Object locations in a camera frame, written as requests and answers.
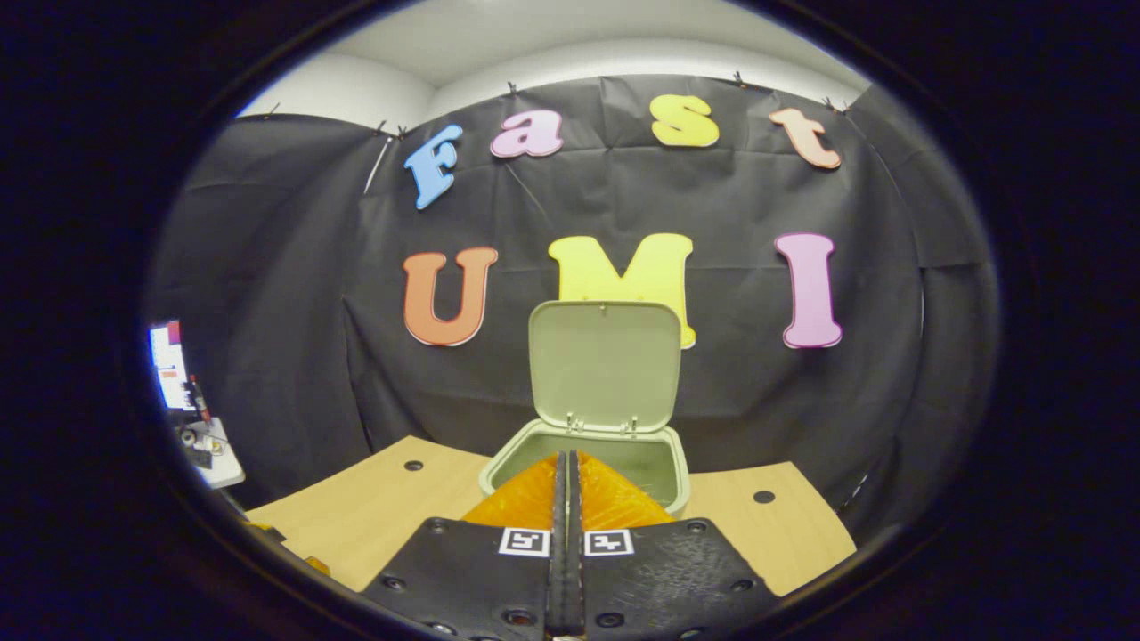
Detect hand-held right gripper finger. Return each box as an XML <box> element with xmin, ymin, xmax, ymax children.
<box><xmin>361</xmin><ymin>450</ymin><xmax>571</xmax><ymax>641</ymax></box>
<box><xmin>570</xmin><ymin>450</ymin><xmax>785</xmax><ymax>641</ymax></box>

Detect green desktop garbage bin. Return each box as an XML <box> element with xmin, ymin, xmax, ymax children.
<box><xmin>478</xmin><ymin>300</ymin><xmax>691</xmax><ymax>517</ymax></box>

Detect wooden desktop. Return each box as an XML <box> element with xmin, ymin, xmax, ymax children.
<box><xmin>245</xmin><ymin>434</ymin><xmax>858</xmax><ymax>597</ymax></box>

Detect black backdrop cloth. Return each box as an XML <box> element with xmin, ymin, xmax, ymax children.
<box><xmin>147</xmin><ymin>76</ymin><xmax>998</xmax><ymax>535</ymax></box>

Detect white side table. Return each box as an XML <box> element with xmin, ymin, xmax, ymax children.
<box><xmin>178</xmin><ymin>417</ymin><xmax>246</xmax><ymax>491</ymax></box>

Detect computer monitor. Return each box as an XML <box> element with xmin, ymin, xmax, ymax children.
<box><xmin>149</xmin><ymin>320</ymin><xmax>192</xmax><ymax>410</ymax></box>

